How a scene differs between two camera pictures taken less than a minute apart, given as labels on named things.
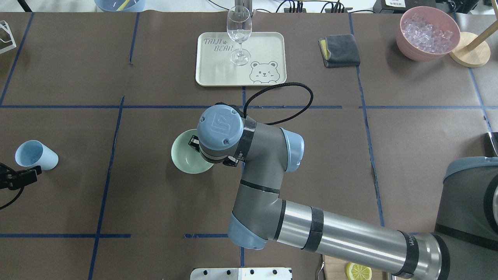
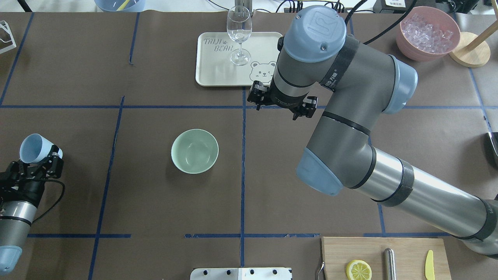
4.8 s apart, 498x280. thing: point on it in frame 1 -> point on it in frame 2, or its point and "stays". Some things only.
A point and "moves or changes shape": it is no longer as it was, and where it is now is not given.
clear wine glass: (239, 27) stays
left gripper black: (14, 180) -> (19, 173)
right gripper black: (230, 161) -> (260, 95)
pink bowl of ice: (426, 34) stays
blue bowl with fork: (121, 6) stays
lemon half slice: (355, 272) stays
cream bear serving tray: (267, 66) stays
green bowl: (185, 157) stays
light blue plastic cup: (31, 153) moves or changes shape
